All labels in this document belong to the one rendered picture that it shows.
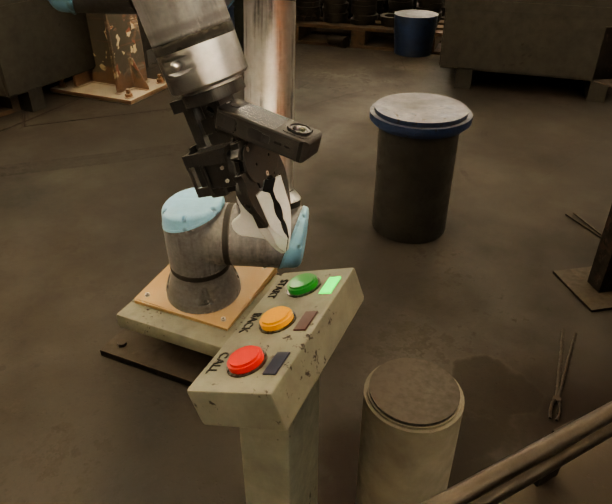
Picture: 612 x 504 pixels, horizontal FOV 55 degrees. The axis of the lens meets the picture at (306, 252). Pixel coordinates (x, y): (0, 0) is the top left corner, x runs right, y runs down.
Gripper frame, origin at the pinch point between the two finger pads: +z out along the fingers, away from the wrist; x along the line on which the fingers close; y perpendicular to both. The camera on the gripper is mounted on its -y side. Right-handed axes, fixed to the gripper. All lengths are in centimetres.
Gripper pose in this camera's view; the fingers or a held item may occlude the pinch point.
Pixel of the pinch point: (286, 241)
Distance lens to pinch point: 71.3
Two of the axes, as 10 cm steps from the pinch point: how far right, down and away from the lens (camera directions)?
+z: 3.1, 8.7, 3.9
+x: -4.0, 4.9, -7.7
